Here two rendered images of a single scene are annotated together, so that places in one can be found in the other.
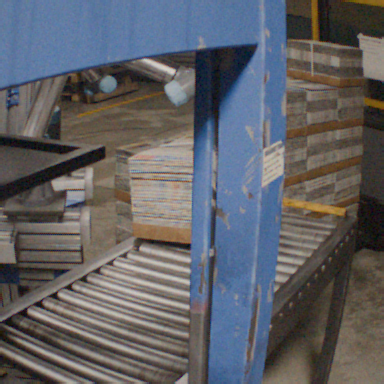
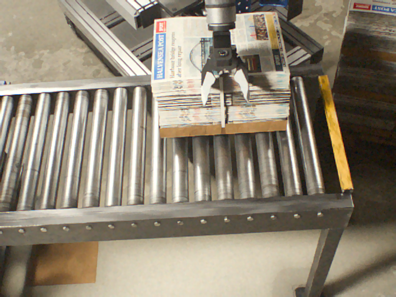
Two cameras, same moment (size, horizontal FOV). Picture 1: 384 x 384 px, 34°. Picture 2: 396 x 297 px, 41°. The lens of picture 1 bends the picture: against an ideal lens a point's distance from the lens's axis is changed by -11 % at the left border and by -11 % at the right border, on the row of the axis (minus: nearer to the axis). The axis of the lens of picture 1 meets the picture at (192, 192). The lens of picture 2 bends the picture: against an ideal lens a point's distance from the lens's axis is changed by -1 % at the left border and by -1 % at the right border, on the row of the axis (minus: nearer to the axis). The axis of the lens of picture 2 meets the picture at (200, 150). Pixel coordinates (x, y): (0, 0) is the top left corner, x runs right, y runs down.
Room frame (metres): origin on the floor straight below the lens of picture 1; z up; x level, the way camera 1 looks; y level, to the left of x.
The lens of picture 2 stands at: (1.38, -1.01, 2.09)
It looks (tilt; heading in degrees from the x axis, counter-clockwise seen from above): 55 degrees down; 65
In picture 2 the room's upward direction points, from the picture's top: 6 degrees counter-clockwise
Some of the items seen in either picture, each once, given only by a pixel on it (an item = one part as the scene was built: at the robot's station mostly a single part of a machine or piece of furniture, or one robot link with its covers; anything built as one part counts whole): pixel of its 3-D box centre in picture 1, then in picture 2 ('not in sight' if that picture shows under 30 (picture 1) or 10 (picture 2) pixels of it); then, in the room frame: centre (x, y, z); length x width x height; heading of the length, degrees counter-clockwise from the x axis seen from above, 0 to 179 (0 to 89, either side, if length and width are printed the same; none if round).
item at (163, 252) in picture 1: (214, 267); (158, 144); (1.68, -0.06, 0.77); 0.47 x 0.05 x 0.05; 62
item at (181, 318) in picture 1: (150, 313); (56, 150); (1.39, 0.09, 0.77); 0.47 x 0.05 x 0.05; 62
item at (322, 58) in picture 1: (324, 152); not in sight; (3.57, -0.73, 0.65); 0.39 x 0.30 x 1.29; 45
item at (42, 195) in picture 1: (34, 185); not in sight; (2.08, 0.53, 0.87); 0.15 x 0.15 x 0.10
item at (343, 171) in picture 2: (289, 202); (335, 129); (2.15, -0.33, 0.81); 0.43 x 0.03 x 0.02; 62
